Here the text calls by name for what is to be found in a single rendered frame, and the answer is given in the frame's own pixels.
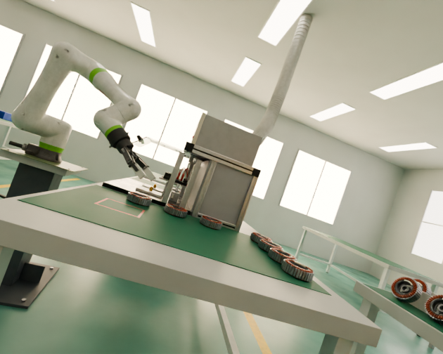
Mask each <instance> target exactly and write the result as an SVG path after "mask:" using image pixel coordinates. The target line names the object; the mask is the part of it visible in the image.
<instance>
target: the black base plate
mask: <svg viewBox="0 0 443 354"><path fill-rule="evenodd" d="M143 184H145V183H142V182H139V181H135V180H133V179H131V178H123V179H119V180H114V181H106V182H103V184H102V186H103V187H106V188H110V189H112V190H116V191H118V192H122V193H124V194H127V195H128V192H137V193H141V194H142V195H146V196H148V197H150V198H151V199H152V203H154V204H158V205H160V206H163V207H165V205H166V204H174V205H177V206H178V207H179V206H180V203H181V201H182V198H183V197H182V196H179V198H178V200H177V202H173V201H171V200H169V199H168V201H167V203H164V202H161V201H162V198H159V197H156V196H153V195H150V194H148V193H145V192H141V191H139V190H136V188H137V187H138V186H142V185H143ZM169 197H170V196H169ZM185 209H186V210H187V212H188V213H187V214H188V215H190V212H191V210H190V208H189V205H188V202H187V204H186V208H185Z"/></svg>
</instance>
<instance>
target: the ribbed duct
mask: <svg viewBox="0 0 443 354"><path fill-rule="evenodd" d="M312 20H313V17H312V16H311V15H310V14H308V13H304V14H302V15H301V16H300V19H299V22H298V24H297V29H296V30H295V33H294V36H293V40H292V42H291V44H290V48H289V50H288V53H287V56H286V58H285V62H284V64H283V67H282V70H281V73H280V77H279V78H278V81H277V84H276V87H275V89H274V92H273V94H272V97H271V99H270V101H269V104H268V106H267V109H266V112H265V113H264V116H263V117H262V120H261V122H260V123H259V125H258V126H257V128H256V129H255V130H254V131H253V132H252V133H253V134H255V135H257V136H260V137H262V138H263V139H262V142H261V144H262V143H263V142H264V140H265V139H266V138H267V136H268V135H269V134H270V132H271V131H272V129H273V128H274V126H275V123H276V120H277V118H278V115H279V112H280V111H281V108H282V105H283V102H284V100H285V97H286V95H287V92H288V89H289V86H290V83H291V80H292V79H293V75H294V72H295V69H296V66H297V63H298V61H299V58H300V55H301V52H302V49H303V47H304V43H305V41H306V38H307V35H308V32H309V28H310V27H311V24H312ZM261 144H260V145H261Z"/></svg>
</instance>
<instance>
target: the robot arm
mask: <svg viewBox="0 0 443 354"><path fill-rule="evenodd" d="M71 72H76V73H77V74H79V75H81V76H82V77H84V78H85V79H86V80H87V81H88V82H89V83H90V84H92V85H93V86H94V88H95V89H97V90H98V91H100V92H101V93H102V94H103V95H104V96H105V97H106V98H107V99H108V100H109V101H110V102H111V103H112V104H113V105H111V106H109V107H106V108H103V109H101V110H98V111H97V112H96V113H95V115H94V125H95V126H96V128H97V129H99V130H100V131H101V132H102V133H103V134H104V136H105V137H106V138H107V139H108V141H109V143H110V146H109V148H111V147H113V148H116V149H117V150H118V152H119V153H120V154H123V156H124V159H125V161H126V163H127V164H128V167H129V168H132V169H133V170H134V172H135V173H136V175H137V176H138V177H139V179H142V178H143V177H145V176H146V175H147V177H148V178H149V179H150V181H153V180H154V179H156V177H155V176H154V175H153V173H152V171H151V170H150V169H149V166H148V165H147V164H146V163H145V162H144V161H143V160H142V159H141V158H140V157H139V155H138V154H137V152H135V151H133V150H132V149H133V147H134V144H133V143H132V142H131V141H130V140H131V138H130V136H129V132H126V131H125V130H124V128H123V127H122V125H123V124H125V123H127V122H130V121H131V120H134V119H136V118H138V117H139V116H140V114H141V105H140V103H139V102H138V101H137V100H135V99H134V98H132V97H131V96H130V95H129V94H128V93H127V92H125V91H124V90H123V89H122V88H121V87H120V85H119V84H118V83H117V82H116V81H115V79H114V78H113V76H112V75H111V74H110V73H109V72H108V71H107V69H106V68H104V66H102V64H100V63H98V62H97V61H95V60H93V59H91V58H90V57H88V56H87V55H85V54H83V53H82V52H81V51H80V50H78V49H77V48H75V47H74V46H73V45H72V44H70V43H68V42H66V41H59V42H56V43H55V44H54V45H53V46H52V48H51V52H50V53H49V56H48V59H47V61H46V64H45V66H44V68H43V70H42V71H41V74H40V75H39V77H38V79H37V80H36V82H35V84H34V86H33V87H32V88H31V90H30V92H29V93H28V94H27V95H26V97H25V98H24V100H23V101H22V102H21V103H20V104H19V106H17V108H16V109H15V110H14V111H13V113H12V115H11V120H12V122H13V124H14V125H15V126H16V127H17V128H18V129H20V130H22V131H26V132H29V133H33V134H36V135H38V136H41V138H40V141H39V145H35V144H33V143H28V144H25V143H24V144H19V143H16V142H13V141H11V140H10V142H9V145H13V146H16V147H19V148H22V150H24V151H25V153H26V154H29V155H33V156H35V157H38V158H40V159H44V160H47V161H50V162H55V163H61V162H62V159H61V155H62V153H63V151H64V149H65V146H66V145H67V142H68V139H69V137H70V134H71V131H72V126H71V125H70V124H69V123H67V122H65V121H63V120H61V119H58V118H56V117H53V116H51V115H48V114H46V111H47V110H48V108H49V105H50V104H51V101H52V100H53V98H54V96H55V95H56V93H57V91H58V89H59V88H60V86H61V85H62V83H63V82H64V81H65V79H66V78H67V77H68V75H69V74H70V73H71ZM139 166H140V167H141V168H142V169H143V171H142V170H141V168H140V167H139Z"/></svg>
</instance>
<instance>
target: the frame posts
mask: <svg viewBox="0 0 443 354"><path fill-rule="evenodd" d="M184 155H185V153H183V152H179V156H178V158H177V160H176V164H175V165H174V169H173V171H172V175H171V177H170V179H169V182H168V184H167V188H166V190H165V193H164V195H163V198H162V201H161V202H164V203H167V201H168V199H169V196H170V193H171V191H172V188H173V185H174V182H175V180H176V177H177V174H178V172H179V169H180V166H181V163H182V161H183V159H184ZM201 164H202V160H201V159H198V158H197V160H196V163H195V166H194V168H193V165H194V164H192V163H191V164H190V166H189V168H188V177H187V181H188V178H189V176H190V174H191V172H192V174H191V177H190V179H189V181H188V182H187V183H188V185H187V187H186V186H184V185H182V187H181V191H180V195H179V196H182V197H183V198H182V201H181V203H180V207H182V208H184V209H185V208H186V204H187V201H188V198H189V196H190V194H191V191H192V188H193V185H194V183H195V180H196V177H197V175H198V172H199V169H200V166H201ZM192 168H193V171H191V170H192ZM185 189H186V190H185ZM184 191H185V192H184ZM183 195H184V196H183Z"/></svg>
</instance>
